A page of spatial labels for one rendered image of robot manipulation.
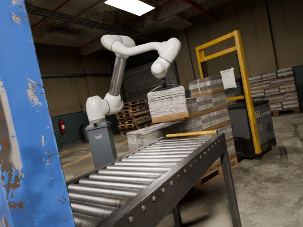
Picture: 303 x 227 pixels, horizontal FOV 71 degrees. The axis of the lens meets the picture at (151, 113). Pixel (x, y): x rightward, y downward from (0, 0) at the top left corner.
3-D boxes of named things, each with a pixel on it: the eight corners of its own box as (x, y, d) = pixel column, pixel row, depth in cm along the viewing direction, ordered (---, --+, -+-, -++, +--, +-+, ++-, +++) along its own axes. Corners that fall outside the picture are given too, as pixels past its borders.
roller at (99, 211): (51, 204, 97) (48, 193, 96) (127, 220, 70) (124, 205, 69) (40, 210, 93) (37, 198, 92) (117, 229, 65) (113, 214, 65)
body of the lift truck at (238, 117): (221, 153, 366) (213, 108, 362) (238, 144, 398) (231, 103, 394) (262, 157, 310) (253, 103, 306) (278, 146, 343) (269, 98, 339)
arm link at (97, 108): (85, 121, 199) (80, 98, 198) (101, 118, 212) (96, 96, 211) (95, 120, 188) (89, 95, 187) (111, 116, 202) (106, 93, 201)
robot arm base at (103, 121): (84, 129, 187) (83, 122, 186) (91, 125, 209) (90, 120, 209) (105, 124, 187) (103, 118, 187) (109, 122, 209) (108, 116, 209)
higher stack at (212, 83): (204, 168, 313) (187, 82, 306) (216, 161, 331) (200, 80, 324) (227, 172, 282) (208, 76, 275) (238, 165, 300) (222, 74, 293)
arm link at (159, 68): (162, 81, 155) (172, 66, 153) (159, 78, 139) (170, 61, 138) (150, 74, 156) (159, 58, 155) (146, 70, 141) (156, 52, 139)
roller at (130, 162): (119, 167, 134) (117, 160, 133) (186, 169, 107) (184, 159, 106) (113, 170, 130) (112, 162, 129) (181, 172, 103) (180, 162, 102)
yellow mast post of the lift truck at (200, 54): (214, 150, 359) (195, 47, 350) (217, 149, 364) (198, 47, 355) (219, 151, 352) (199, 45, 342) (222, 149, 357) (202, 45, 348)
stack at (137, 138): (140, 203, 244) (125, 133, 239) (204, 168, 313) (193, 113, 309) (161, 213, 213) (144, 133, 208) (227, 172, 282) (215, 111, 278)
